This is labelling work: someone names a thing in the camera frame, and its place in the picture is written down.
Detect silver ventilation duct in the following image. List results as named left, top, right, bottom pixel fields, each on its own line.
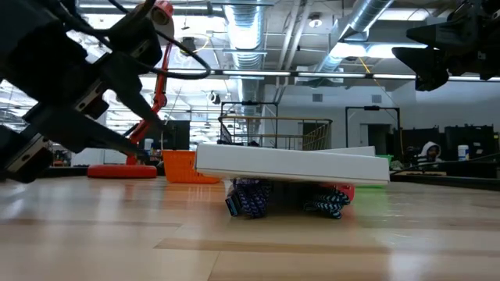
left=223, top=0, right=270, bottom=103
left=316, top=0, right=395, bottom=73

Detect white card reader box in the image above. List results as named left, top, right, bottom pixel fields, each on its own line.
left=194, top=143, right=391, bottom=187

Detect thin black cable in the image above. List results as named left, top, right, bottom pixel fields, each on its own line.
left=390, top=151, right=500, bottom=175

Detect orange plastic basket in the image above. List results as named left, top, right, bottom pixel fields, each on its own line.
left=162, top=150, right=222, bottom=184

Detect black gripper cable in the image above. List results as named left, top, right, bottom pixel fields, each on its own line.
left=148, top=29, right=213, bottom=81

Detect purple braided USB cable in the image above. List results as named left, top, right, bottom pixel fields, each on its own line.
left=225, top=178, right=272, bottom=219

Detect black monitor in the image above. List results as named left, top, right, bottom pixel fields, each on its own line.
left=162, top=119, right=191, bottom=151

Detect red articulated desk lamp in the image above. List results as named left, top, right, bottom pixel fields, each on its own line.
left=87, top=0, right=176, bottom=180

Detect ceiling light strip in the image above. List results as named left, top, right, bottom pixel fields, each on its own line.
left=167, top=69, right=500, bottom=82

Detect red wall charger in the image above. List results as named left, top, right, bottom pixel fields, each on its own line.
left=323, top=183, right=355, bottom=202

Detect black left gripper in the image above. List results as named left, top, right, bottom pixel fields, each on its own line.
left=0, top=0, right=165, bottom=184

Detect person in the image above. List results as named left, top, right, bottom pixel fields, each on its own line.
left=418, top=140, right=445, bottom=163

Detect green plastic basket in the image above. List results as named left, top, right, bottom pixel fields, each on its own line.
left=355, top=154, right=394, bottom=189

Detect gold wire basket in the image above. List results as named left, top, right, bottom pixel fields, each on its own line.
left=217, top=115, right=334, bottom=151

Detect black panel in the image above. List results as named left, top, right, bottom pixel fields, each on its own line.
left=400, top=126, right=441, bottom=161
left=444, top=124, right=497, bottom=162

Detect black table edge rail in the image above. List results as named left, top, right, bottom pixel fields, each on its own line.
left=38, top=166, right=90, bottom=179
left=390, top=170, right=500, bottom=192

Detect teal braided USB cable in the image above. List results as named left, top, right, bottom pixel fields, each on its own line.
left=303, top=187, right=352, bottom=220

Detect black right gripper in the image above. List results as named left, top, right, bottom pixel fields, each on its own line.
left=391, top=0, right=500, bottom=93

